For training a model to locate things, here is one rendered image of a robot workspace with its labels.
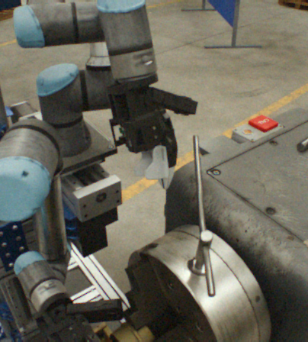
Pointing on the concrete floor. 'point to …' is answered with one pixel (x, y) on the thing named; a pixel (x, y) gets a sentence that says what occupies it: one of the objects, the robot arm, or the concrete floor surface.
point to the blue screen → (225, 8)
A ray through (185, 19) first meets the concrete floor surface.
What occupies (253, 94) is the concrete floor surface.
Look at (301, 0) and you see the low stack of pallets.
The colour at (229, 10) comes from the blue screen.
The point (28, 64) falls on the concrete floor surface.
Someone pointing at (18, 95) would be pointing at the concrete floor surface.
